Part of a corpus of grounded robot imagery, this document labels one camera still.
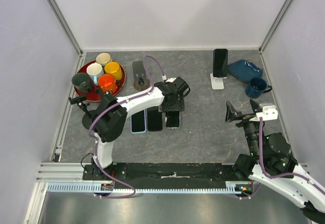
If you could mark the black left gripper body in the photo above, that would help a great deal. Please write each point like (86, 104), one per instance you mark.
(177, 104)

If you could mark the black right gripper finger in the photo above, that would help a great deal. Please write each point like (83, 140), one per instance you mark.
(231, 112)
(255, 106)

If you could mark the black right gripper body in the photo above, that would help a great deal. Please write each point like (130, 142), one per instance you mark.
(249, 126)

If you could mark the black phone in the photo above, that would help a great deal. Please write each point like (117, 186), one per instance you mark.
(172, 119)
(154, 120)
(220, 63)

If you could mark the light blue cased phone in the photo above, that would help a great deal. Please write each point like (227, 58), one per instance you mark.
(138, 122)

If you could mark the black round-base phone stand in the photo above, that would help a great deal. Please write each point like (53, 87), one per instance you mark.
(81, 104)

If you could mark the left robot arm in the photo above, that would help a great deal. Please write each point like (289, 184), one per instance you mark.
(105, 124)

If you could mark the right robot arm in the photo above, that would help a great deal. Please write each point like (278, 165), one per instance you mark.
(270, 161)

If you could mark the white phone stand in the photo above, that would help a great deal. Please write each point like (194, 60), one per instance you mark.
(216, 82)

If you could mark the round wooden phone stand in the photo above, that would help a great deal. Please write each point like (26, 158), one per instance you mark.
(141, 82)

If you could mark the black phone on white stand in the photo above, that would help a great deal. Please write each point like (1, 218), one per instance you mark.
(220, 63)

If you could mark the dark blue ceramic mug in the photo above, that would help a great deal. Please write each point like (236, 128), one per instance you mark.
(256, 87)

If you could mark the blue shell-shaped plate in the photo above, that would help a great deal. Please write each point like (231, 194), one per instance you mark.
(245, 70)

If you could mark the orange mug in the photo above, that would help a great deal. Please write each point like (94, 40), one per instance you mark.
(108, 83)

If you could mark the yellow mug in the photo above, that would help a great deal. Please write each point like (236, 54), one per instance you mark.
(113, 68)

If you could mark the red round tray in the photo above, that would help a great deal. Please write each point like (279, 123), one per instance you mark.
(93, 97)

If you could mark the cream beige mug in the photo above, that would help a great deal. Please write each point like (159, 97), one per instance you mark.
(103, 59)

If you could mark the dark green mug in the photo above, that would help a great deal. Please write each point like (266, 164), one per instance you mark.
(82, 82)

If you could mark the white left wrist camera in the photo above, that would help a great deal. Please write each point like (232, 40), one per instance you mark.
(166, 79)

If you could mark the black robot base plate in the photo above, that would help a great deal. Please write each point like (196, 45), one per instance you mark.
(174, 175)

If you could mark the white mug blue handle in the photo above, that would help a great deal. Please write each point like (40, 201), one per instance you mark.
(95, 71)

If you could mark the aluminium corner frame post right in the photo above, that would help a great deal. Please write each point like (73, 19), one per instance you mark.
(275, 24)

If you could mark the aluminium corner frame post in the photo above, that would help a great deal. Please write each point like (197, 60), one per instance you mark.
(275, 24)
(64, 24)

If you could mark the light blue cable duct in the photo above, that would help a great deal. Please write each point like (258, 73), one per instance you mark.
(101, 188)

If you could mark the aluminium front frame rail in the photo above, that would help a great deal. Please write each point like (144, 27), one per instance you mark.
(60, 172)

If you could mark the aluminium corner frame post left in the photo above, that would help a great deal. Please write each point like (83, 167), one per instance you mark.
(64, 24)

